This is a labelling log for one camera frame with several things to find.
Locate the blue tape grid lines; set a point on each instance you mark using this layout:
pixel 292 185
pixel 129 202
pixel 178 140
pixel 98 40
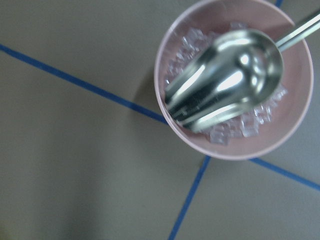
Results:
pixel 85 155

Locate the clear ice cubes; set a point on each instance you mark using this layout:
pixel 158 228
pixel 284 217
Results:
pixel 246 124

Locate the metal scoop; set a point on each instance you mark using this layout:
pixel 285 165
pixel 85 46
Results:
pixel 240 70

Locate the pink plastic bowl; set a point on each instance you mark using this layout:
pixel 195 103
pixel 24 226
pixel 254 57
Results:
pixel 298 76

